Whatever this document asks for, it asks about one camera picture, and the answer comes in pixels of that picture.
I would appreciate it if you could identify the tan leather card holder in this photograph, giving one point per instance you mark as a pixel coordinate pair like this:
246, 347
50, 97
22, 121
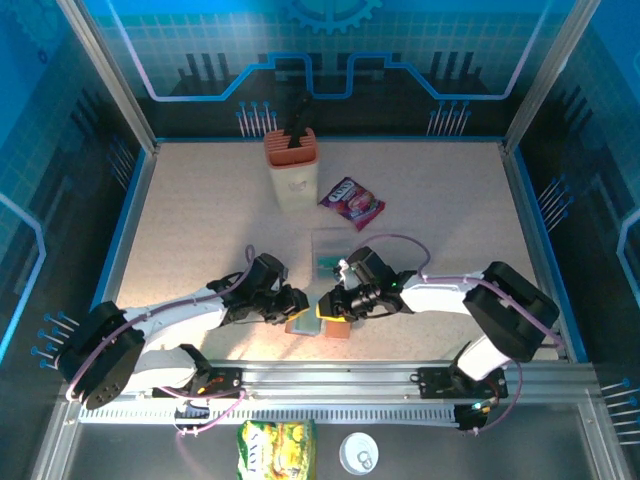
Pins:
337, 331

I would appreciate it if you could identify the aluminium frame post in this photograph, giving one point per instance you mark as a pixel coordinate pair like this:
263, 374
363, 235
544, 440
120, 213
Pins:
548, 75
114, 80

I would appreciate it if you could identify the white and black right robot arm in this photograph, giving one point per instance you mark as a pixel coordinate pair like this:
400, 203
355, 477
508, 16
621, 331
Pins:
440, 296

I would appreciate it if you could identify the teal credit card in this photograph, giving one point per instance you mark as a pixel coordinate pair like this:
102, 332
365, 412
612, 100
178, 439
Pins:
325, 265

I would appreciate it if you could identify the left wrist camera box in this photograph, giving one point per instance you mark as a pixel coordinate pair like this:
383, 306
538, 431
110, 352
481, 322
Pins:
267, 272

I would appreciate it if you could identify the green yellow snack bag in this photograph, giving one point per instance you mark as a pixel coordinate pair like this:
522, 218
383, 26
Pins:
275, 450

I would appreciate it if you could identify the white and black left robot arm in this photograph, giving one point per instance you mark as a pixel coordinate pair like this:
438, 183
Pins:
185, 320

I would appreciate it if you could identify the purple candy bag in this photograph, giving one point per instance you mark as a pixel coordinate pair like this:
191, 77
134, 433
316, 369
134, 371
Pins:
350, 202

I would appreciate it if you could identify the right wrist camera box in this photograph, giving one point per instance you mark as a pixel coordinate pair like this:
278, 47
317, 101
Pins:
370, 265

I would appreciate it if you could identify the beige knife block orange top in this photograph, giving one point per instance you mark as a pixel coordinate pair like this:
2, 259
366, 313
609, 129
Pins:
295, 185

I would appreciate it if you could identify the white tin can lid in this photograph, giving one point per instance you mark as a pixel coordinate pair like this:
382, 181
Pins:
352, 447

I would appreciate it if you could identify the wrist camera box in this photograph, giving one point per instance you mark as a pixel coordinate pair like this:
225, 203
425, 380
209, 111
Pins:
370, 265
267, 272

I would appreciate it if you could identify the aluminium table rail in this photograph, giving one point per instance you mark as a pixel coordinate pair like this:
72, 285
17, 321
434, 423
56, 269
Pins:
325, 375

